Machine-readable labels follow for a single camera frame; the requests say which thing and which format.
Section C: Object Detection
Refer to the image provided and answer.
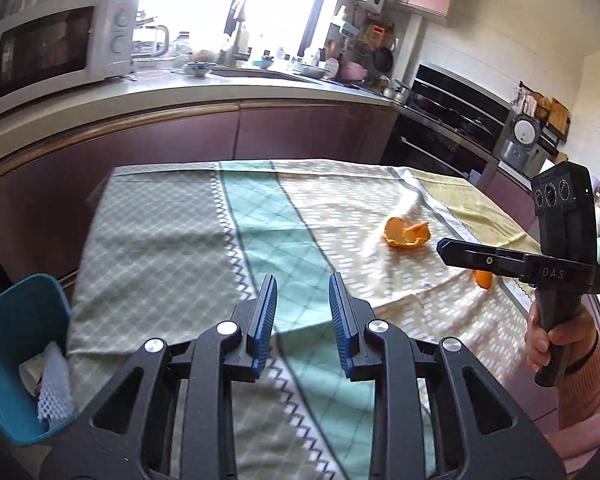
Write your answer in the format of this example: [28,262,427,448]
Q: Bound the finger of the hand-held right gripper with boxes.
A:
[436,239,528,281]

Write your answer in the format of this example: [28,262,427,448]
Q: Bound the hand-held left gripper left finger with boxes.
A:
[40,274,279,480]

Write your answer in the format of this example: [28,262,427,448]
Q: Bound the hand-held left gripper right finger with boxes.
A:
[328,272,568,480]

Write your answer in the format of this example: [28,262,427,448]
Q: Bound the large orange peel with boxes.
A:
[384,216,432,251]

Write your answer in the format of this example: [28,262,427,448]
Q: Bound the white foam fruit net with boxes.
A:
[36,342,77,423]

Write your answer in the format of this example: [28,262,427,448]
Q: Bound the teal plastic bin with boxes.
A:
[0,273,78,447]

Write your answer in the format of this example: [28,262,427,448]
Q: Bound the person's right forearm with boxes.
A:
[555,332,600,431]

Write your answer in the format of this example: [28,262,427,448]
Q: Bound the person's right hand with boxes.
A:
[525,302,598,386]

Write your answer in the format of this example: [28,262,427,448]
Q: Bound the grey rice cooker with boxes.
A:
[500,112,548,171]

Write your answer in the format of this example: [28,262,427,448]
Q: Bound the wooden cutting board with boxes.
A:
[547,97,573,136]

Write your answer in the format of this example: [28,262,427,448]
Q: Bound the checked green tablecloth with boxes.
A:
[65,159,546,480]

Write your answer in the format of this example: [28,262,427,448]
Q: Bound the black built-in oven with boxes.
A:
[380,62,511,181]

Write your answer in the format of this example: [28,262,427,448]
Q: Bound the steel pot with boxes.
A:
[382,80,413,101]

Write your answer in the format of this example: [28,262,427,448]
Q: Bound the maroon kitchen base cabinet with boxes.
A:
[0,80,406,301]

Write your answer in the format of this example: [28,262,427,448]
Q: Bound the person's pink clothing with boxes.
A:
[532,405,600,463]

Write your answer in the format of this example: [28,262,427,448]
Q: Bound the black frying pan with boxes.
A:
[371,47,395,73]

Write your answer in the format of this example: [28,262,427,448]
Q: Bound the crumpled beige paper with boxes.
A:
[19,352,48,396]

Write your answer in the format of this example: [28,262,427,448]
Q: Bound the glass kettle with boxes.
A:
[132,22,171,58]

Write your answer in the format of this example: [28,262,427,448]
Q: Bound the white microwave oven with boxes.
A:
[0,0,141,121]

